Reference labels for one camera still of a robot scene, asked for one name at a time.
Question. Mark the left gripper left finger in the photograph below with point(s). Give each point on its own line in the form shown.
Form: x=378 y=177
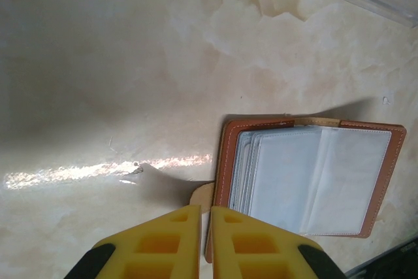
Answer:
x=156 y=246

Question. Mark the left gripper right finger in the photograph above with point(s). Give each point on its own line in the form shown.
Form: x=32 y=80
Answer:
x=258 y=246

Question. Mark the brown leather card holder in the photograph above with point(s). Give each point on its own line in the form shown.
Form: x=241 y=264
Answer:
x=294 y=177

